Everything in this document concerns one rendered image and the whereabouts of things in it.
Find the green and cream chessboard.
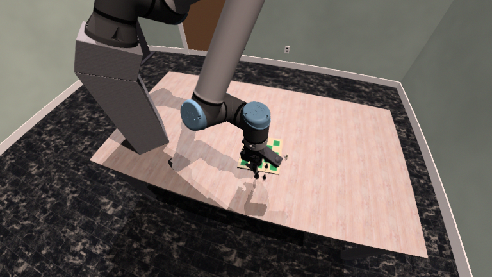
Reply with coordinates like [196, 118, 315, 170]
[237, 137, 283, 174]

